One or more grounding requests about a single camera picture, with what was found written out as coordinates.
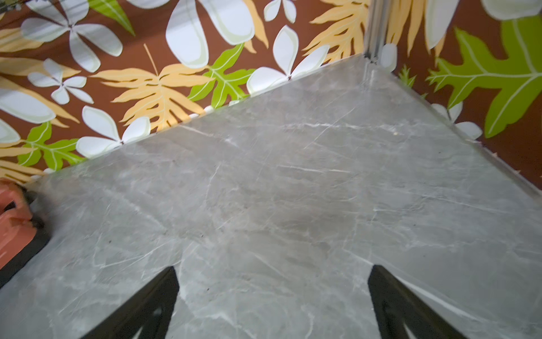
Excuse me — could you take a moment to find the red plastic tool case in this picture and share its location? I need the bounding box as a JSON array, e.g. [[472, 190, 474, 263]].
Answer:
[[1, 179, 51, 286]]

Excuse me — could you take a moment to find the aluminium frame post right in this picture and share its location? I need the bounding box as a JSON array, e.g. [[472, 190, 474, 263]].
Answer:
[[363, 0, 392, 64]]

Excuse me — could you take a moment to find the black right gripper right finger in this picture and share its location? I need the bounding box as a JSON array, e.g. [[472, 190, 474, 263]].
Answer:
[[368, 265, 466, 339]]

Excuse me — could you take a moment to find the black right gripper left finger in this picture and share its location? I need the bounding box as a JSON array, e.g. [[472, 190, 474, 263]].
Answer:
[[83, 266, 179, 338]]

